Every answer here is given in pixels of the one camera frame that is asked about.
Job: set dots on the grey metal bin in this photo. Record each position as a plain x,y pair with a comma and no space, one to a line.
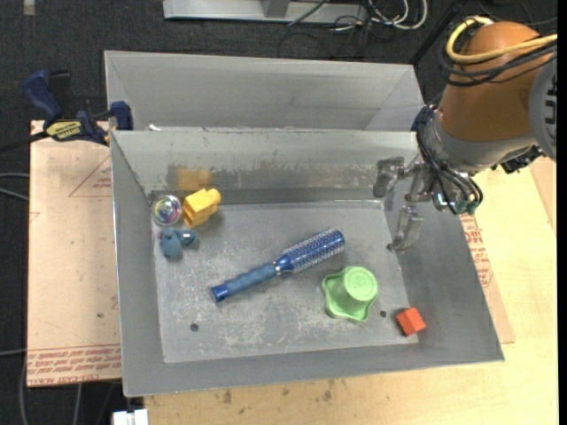
274,326

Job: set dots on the blue toy animal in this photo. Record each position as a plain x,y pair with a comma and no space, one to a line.
171,245

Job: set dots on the green plastic cup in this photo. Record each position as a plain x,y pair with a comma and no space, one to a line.
352,292

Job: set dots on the orange-red block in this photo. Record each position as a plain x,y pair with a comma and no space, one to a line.
411,321

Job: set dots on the blue hairbrush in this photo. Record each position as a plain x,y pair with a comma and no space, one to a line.
283,264

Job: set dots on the brown cardboard board, red print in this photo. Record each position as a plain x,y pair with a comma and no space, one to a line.
71,255

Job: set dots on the yellow toy block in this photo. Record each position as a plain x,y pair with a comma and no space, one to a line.
200,207

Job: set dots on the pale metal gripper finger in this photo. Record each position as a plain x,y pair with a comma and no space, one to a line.
386,176
406,227

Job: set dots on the iridescent shiny ball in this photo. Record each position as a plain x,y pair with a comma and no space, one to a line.
166,210

